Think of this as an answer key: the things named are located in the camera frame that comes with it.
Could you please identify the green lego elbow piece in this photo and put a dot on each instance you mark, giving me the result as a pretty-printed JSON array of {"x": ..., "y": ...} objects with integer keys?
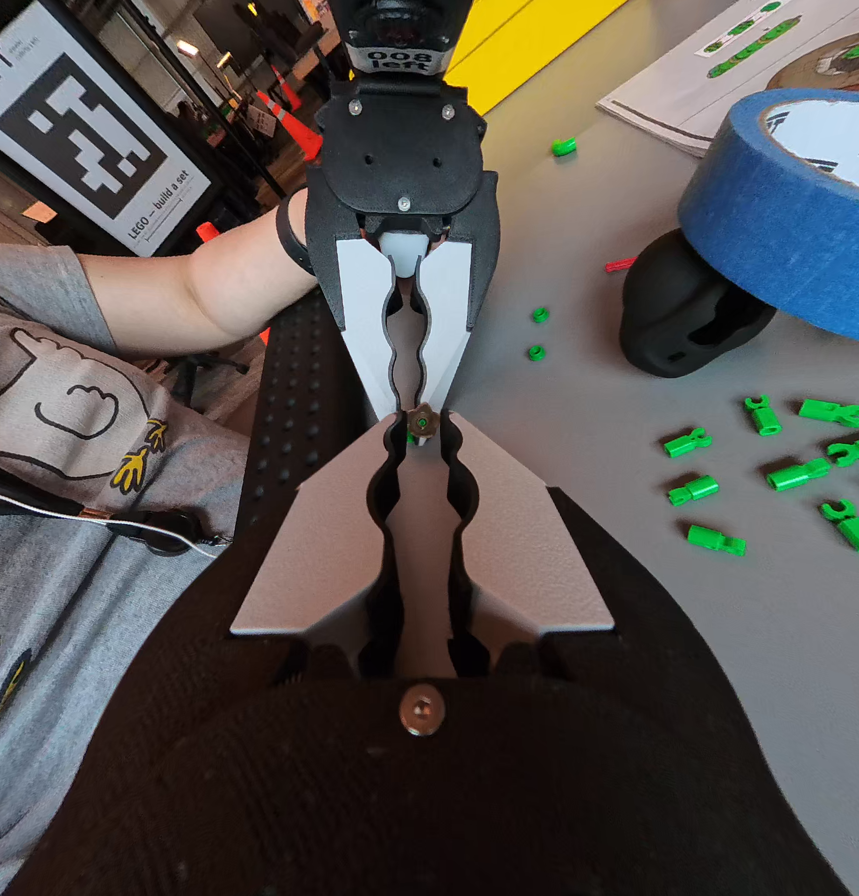
[{"x": 563, "y": 145}]

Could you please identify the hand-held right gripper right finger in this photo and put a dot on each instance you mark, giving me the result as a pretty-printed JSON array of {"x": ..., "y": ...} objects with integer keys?
[{"x": 534, "y": 560}]

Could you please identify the black rounded device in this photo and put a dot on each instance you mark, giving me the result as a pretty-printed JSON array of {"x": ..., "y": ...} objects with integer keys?
[{"x": 674, "y": 315}]

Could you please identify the yellow plastic bin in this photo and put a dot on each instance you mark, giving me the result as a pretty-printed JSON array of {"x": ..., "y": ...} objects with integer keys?
[{"x": 513, "y": 42}]

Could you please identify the red lego pin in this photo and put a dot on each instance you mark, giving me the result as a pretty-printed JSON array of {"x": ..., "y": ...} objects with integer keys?
[{"x": 619, "y": 264}]

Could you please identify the black framed marker sign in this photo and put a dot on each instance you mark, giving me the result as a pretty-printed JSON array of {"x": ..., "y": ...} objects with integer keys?
[{"x": 86, "y": 126}]

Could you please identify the blue masking tape roll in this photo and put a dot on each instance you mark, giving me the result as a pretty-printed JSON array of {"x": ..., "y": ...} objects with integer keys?
[{"x": 786, "y": 231}]

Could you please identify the person's left forearm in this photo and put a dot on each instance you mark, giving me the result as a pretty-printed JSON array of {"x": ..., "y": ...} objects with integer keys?
[{"x": 191, "y": 294}]

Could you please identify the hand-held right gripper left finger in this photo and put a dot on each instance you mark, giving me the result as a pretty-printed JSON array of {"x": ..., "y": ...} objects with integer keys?
[{"x": 317, "y": 560}]

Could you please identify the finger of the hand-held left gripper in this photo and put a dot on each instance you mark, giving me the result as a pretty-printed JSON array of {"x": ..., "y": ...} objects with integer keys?
[
  {"x": 447, "y": 308},
  {"x": 363, "y": 308}
]

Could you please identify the scattered small green lego pieces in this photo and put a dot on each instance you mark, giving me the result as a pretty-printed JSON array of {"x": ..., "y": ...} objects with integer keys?
[{"x": 692, "y": 443}]

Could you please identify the lego instruction booklet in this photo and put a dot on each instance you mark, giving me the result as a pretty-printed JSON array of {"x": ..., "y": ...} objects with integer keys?
[{"x": 653, "y": 98}]

